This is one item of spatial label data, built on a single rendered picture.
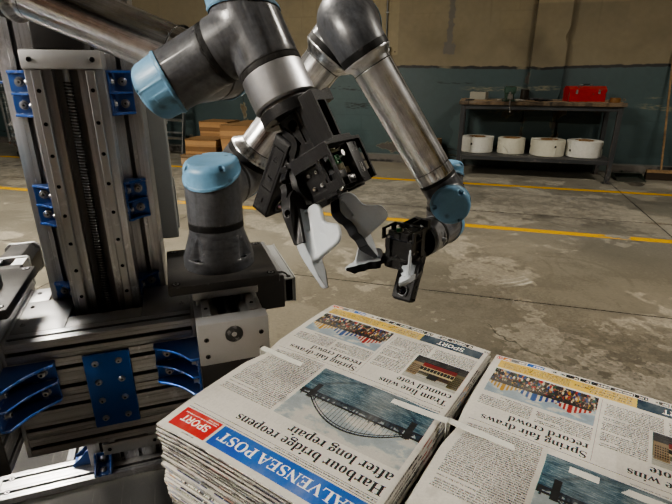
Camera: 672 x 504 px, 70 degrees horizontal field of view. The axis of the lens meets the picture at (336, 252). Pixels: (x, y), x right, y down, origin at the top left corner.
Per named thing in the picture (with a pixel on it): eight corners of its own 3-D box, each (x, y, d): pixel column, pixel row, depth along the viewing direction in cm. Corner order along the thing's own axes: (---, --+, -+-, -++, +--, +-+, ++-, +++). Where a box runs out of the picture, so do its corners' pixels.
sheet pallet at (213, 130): (283, 159, 713) (281, 120, 693) (259, 169, 638) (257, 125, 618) (211, 155, 744) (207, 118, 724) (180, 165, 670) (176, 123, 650)
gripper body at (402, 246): (378, 228, 94) (407, 214, 103) (377, 268, 97) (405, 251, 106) (413, 235, 90) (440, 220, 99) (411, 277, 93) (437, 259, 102)
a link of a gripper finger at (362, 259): (338, 241, 92) (379, 234, 96) (338, 270, 94) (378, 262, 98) (346, 246, 89) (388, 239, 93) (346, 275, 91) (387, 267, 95)
